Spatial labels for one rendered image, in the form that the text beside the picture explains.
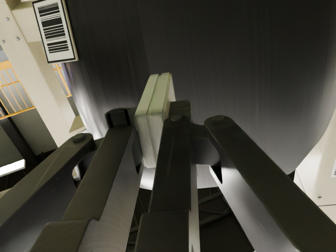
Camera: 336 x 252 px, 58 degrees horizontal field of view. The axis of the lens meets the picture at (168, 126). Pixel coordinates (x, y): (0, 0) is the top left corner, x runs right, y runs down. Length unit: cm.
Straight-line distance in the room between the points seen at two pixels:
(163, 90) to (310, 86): 18
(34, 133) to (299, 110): 1156
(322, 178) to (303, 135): 41
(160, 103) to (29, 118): 1128
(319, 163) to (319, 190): 9
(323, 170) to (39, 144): 1161
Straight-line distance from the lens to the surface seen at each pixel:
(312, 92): 32
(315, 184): 78
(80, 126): 116
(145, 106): 15
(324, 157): 71
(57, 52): 32
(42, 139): 1194
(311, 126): 35
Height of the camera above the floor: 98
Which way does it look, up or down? 40 degrees up
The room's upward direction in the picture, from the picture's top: 167 degrees clockwise
